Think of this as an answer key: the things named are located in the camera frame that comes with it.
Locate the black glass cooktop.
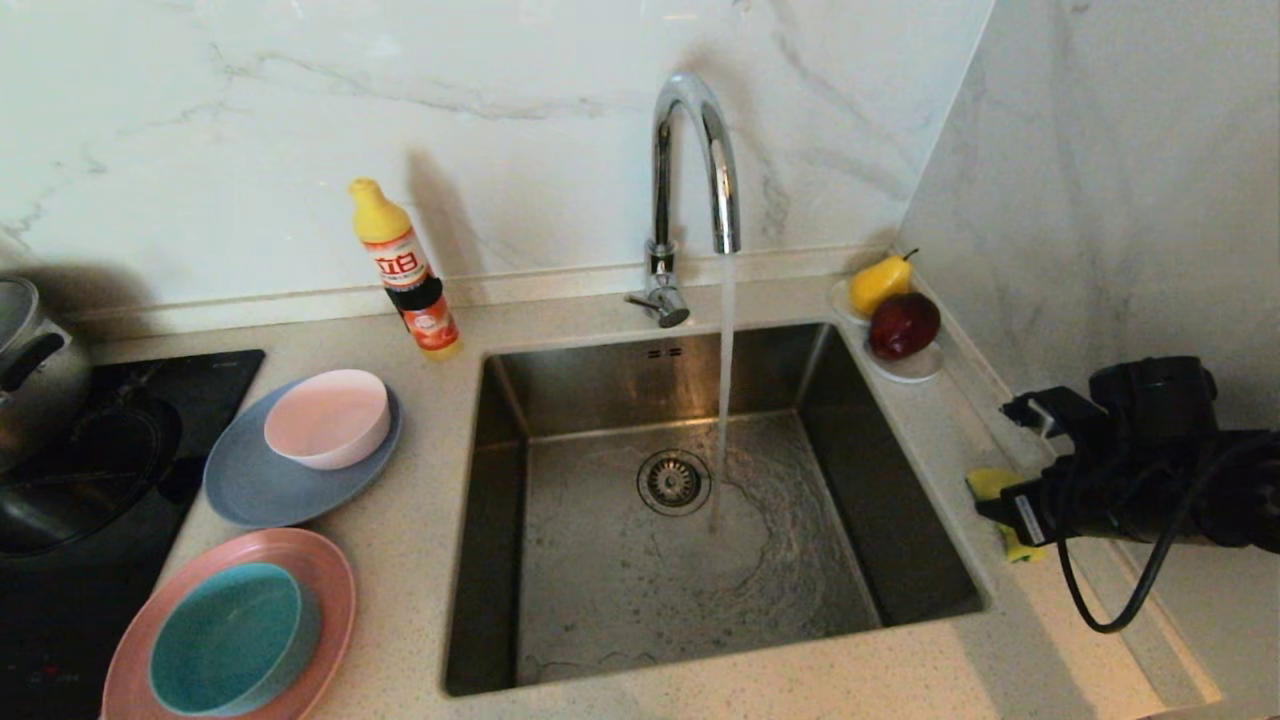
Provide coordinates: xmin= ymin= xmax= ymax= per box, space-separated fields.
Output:
xmin=0 ymin=349 xmax=266 ymax=720

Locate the pale pink bowl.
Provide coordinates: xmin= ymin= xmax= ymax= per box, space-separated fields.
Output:
xmin=264 ymin=369 xmax=392 ymax=471

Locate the stainless steel pot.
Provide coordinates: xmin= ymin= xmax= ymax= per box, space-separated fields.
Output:
xmin=0 ymin=277 xmax=93 ymax=471

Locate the chrome gooseneck faucet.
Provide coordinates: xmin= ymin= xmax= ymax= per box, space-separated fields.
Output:
xmin=625 ymin=72 xmax=742 ymax=329

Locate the teal bowl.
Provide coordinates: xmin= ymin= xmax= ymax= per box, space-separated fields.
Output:
xmin=149 ymin=562 xmax=323 ymax=717

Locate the pink plate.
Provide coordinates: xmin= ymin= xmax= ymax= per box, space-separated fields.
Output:
xmin=102 ymin=527 xmax=357 ymax=720

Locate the yellow green sponge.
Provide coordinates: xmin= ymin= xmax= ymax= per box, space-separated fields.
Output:
xmin=966 ymin=467 xmax=1047 ymax=564

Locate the small white fruit dish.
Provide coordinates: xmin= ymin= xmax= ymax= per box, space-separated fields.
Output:
xmin=828 ymin=277 xmax=945 ymax=385

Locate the stainless steel sink basin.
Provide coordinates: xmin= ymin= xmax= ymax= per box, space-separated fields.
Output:
xmin=443 ymin=320 xmax=991 ymax=698

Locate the yellow pear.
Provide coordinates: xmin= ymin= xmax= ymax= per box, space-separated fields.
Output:
xmin=850 ymin=249 xmax=919 ymax=317

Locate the orange dish soap bottle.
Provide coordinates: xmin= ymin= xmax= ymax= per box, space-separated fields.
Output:
xmin=349 ymin=178 xmax=464 ymax=359

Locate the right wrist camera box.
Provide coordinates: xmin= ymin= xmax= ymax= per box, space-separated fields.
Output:
xmin=1000 ymin=387 xmax=1079 ymax=443

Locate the black frying pan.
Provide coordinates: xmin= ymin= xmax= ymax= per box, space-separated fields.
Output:
xmin=0 ymin=398 xmax=183 ymax=559

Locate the blue grey plate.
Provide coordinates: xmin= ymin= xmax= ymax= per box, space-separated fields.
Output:
xmin=204 ymin=378 xmax=404 ymax=529

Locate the round metal drain strainer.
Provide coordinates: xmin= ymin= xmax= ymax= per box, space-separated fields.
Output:
xmin=637 ymin=449 xmax=713 ymax=518

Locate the dark red apple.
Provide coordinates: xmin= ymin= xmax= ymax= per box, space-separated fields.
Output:
xmin=868 ymin=292 xmax=942 ymax=361

